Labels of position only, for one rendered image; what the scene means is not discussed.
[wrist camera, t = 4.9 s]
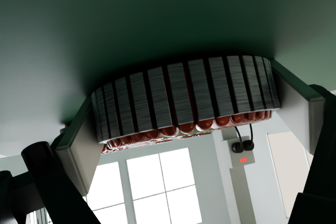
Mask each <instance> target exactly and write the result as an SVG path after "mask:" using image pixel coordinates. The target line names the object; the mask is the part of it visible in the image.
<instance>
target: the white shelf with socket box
mask: <svg viewBox="0 0 336 224"><path fill-rule="evenodd" d="M249 127H250V133H251V140H250V136H249V135H247V136H241V135H240V133H239V130H238V128H237V127H236V126H233V127H230V128H223V129H220V130H213V132H212V134H213V139H214V144H215V149H216V153H217V158H218V163H219V168H220V173H221V178H222V183H223V187H224V192H225V197H226V202H227V207H228V212H229V217H230V222H231V224H257V223H256V218H255V214H254V209H253V205H252V200H251V195H250V191H249V186H248V182H247V177H246V172H245V168H244V166H245V165H249V164H253V163H255V158H254V153H253V149H254V147H255V145H254V142H253V129H252V124H251V123H250V124H249ZM237 134H238V135H237ZM238 136H239V137H238Z"/></svg>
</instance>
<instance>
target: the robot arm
mask: <svg viewBox="0 0 336 224"><path fill-rule="evenodd" d="M269 61H270V65H271V69H272V73H273V77H274V81H275V86H276V90H277V94H278V98H279V102H280V106H281V109H280V110H277V111H275V112H276V113H277V114H278V115H279V117H280V118H281V119H282V120H283V121H284V123H285V124H286V125H287V126H288V128H289V129H290V130H291V131H292V133H293V134H294V135H295V136H296V138H297V139H298V140H299V141H300V143H301V144H302V145H303V146H304V148H305V149H306V150H307V151H308V152H309V154H311V155H312V156H313V159H312V162H311V165H310V169H309V172H308V176H307V179H306V182H305V186H304V189H303V192H298V193H297V196H296V199H295V202H294V205H293V208H292V211H291V214H290V217H289V221H288V224H336V96H335V95H334V94H332V93H331V92H330V91H328V90H327V89H325V88H324V87H323V86H320V85H317V84H310V85H307V84H306V83H305V82H303V81H302V80H301V79H299V78H298V77H297V76H296V75H294V74H293V73H292V72H290V71H289V70H288V69H286V68H285V67H284V66H283V65H281V64H280V63H279V62H277V61H276V60H275V59H270V60H269ZM103 147H104V143H101V144H100V143H98V140H97V133H96V126H95V120H94V113H93V106H92V100H91V95H89V96H87V97H86V99H85V100H84V102H83V104H82V105H81V107H80V109H79V110H78V112H77V114H76V115H75V117H74V119H73V120H72V122H71V124H70V126H69V127H68V129H67V131H66V132H65V133H61V134H60V135H59V136H57V137H56V138H55V139H54V141H53V142H52V144H51V145H49V143H48V142H47V141H39V142H36V143H33V144H31V145H29V146H27V147H26V148H24V149H23V150H22V152H21V156H22V158H23V160H24V163H25V165H26V167H27V169H28V171H27V172H25V173H22V174H19V175H16V176H14V177H13V176H12V174H11V172H10V171H9V170H2V171H0V224H30V219H31V214H30V213H33V212H35V211H38V210H40V209H42V208H45V209H46V211H47V214H48V216H49V218H50V220H51V222H52V224H101V222H100V221H99V219H98V218H97V217H96V215H95V214H94V212H93V211H92V209H91V208H90V207H89V205H88V204H87V202H86V201H85V200H84V198H83V197H87V195H88V194H89V191H90V188H91V185H92V182H93V178H94V175H95V172H96V169H97V166H98V163H99V160H100V157H101V153H102V150H103Z"/></svg>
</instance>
